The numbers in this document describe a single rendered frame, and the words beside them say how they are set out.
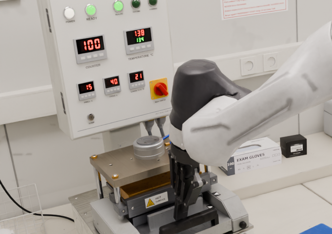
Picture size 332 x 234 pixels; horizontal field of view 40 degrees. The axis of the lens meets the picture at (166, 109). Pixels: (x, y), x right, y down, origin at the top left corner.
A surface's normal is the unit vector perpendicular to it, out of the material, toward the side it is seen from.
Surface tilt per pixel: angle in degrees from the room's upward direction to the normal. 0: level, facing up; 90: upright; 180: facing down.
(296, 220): 0
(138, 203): 90
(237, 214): 40
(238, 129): 95
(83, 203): 0
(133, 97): 90
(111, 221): 0
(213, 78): 61
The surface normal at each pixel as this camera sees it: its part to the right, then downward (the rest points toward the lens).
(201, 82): 0.14, 0.40
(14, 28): 0.32, 0.25
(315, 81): -0.13, 0.14
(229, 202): 0.22, -0.59
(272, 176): -0.11, -0.95
